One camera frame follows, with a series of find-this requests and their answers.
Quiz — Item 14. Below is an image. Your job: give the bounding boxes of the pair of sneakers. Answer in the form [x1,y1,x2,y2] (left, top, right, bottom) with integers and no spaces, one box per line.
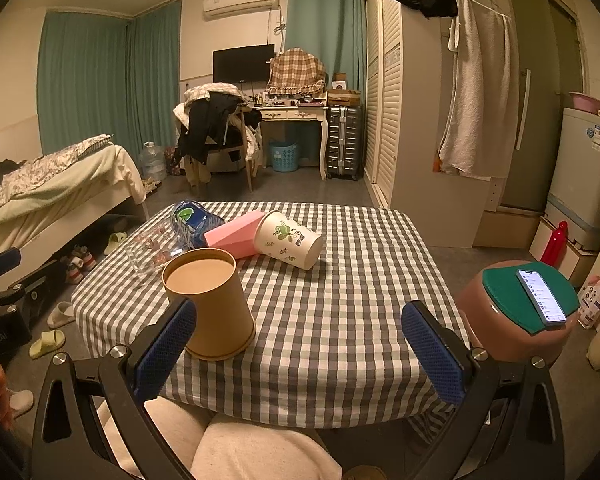
[60,245,98,286]

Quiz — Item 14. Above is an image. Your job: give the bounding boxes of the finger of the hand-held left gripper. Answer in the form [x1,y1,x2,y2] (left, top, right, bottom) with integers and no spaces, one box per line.
[0,247,22,285]
[0,270,48,311]

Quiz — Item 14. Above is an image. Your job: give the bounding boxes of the green slipper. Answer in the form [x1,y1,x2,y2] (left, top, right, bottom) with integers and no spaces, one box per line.
[28,330,66,360]

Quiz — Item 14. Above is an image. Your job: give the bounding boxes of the grey hard suitcase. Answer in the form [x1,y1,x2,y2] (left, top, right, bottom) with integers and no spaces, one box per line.
[326,104,365,181]

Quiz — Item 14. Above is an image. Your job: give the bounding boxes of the pile of clothes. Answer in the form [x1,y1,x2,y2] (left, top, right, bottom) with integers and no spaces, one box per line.
[173,82,262,186]

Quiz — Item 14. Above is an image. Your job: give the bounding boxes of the smartphone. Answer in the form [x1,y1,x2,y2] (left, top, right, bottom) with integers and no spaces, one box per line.
[516,268,568,326]

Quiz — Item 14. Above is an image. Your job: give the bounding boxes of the cardboard box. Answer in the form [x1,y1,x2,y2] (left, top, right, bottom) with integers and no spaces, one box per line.
[327,88,362,106]

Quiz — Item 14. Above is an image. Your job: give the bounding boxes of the wooden chair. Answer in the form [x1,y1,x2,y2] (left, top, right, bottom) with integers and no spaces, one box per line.
[182,105,261,194]

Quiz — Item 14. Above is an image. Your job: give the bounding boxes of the grey checkered tablecloth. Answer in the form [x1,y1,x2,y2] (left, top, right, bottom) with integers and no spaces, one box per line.
[71,201,471,446]

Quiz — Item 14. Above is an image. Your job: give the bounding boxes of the green stool cushion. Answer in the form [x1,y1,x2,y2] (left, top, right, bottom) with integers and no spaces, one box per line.
[482,261,581,337]

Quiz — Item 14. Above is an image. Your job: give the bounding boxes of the person's beige trousers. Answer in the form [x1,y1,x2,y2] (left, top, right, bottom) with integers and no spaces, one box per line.
[95,395,344,480]

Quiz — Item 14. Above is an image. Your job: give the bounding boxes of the blue patterned cup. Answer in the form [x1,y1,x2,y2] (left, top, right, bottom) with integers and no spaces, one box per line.
[171,200,226,249]

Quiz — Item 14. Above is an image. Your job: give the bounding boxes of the blue laundry basket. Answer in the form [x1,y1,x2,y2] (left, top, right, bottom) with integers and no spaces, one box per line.
[268,140,298,172]

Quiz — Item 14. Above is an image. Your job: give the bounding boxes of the white louvred wardrobe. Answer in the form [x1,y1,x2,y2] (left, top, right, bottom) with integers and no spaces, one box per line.
[362,0,496,249]

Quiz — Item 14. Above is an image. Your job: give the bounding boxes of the black garment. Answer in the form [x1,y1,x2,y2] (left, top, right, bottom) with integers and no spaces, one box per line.
[0,159,29,186]

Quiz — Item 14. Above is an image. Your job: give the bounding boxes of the small white fridge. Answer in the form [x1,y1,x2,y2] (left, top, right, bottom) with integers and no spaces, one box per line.
[545,106,600,252]

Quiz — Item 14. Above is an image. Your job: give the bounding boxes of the plaid cloth cover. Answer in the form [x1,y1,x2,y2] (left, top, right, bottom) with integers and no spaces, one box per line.
[266,48,327,99]

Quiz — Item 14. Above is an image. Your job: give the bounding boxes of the brown paper cup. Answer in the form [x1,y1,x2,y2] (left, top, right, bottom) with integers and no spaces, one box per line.
[161,248,257,362]

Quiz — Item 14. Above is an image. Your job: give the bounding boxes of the black television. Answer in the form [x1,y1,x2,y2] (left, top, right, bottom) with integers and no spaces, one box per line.
[212,44,276,84]

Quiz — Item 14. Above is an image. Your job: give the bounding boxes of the white slipper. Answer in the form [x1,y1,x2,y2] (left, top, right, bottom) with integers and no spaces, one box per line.
[46,301,76,330]
[5,389,35,419]

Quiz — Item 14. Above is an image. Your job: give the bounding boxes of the frosted glass door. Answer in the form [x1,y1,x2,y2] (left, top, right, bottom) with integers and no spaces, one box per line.
[497,0,598,212]

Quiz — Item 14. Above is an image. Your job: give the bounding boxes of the wide teal curtain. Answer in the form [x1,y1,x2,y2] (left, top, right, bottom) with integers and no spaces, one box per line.
[37,0,183,155]

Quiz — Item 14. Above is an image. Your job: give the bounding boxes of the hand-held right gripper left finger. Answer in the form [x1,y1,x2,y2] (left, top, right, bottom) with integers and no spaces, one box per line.
[30,296,201,480]

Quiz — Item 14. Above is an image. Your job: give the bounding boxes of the red bottle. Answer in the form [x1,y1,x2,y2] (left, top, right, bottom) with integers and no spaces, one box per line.
[544,220,570,267]

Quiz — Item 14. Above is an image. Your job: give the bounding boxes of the yellow slipper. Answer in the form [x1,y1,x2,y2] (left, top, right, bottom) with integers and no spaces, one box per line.
[103,232,128,256]

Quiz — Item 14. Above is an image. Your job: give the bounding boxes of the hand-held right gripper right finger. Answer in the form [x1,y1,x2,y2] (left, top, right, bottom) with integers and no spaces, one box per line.
[401,300,566,480]

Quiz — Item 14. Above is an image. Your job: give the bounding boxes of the white storage box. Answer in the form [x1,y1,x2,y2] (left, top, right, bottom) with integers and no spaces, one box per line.
[529,215,598,287]

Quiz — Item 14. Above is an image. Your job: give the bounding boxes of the large water jug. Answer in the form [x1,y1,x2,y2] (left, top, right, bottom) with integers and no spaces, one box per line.
[139,141,167,181]

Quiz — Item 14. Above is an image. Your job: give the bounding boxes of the pink faceted cup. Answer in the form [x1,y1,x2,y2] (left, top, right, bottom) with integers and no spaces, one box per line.
[203,211,266,260]

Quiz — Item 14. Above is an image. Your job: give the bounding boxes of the white floral paper cup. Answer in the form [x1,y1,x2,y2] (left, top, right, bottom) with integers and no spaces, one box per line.
[253,210,324,272]

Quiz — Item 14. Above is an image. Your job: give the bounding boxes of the clear glass cup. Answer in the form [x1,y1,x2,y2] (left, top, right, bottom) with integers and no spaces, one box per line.
[126,225,186,281]

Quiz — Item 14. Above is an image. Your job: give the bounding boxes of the white dressing desk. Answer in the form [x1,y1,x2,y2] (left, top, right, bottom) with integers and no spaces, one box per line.
[257,94,329,181]

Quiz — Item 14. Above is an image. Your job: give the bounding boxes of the brown round stool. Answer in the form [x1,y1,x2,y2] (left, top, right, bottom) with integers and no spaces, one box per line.
[455,260,581,366]

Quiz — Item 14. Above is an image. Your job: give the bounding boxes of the printed white packet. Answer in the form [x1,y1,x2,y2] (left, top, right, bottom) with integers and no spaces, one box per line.
[577,276,600,329]

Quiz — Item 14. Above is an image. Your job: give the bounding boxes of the narrow teal curtain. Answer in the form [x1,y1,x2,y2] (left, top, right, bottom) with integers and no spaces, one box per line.
[286,0,369,92]

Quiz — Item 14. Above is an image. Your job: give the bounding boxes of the beige hanging towel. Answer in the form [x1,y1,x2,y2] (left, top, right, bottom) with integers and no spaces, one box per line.
[439,0,514,179]

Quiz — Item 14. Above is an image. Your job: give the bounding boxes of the bed with floral bedding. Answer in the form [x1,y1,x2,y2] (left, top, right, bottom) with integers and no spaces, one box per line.
[0,134,149,262]

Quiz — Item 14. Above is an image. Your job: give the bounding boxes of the pink basin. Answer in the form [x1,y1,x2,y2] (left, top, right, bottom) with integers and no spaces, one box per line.
[568,91,600,113]

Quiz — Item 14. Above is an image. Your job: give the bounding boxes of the white air conditioner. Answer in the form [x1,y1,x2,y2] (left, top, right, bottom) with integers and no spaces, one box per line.
[202,0,281,21]

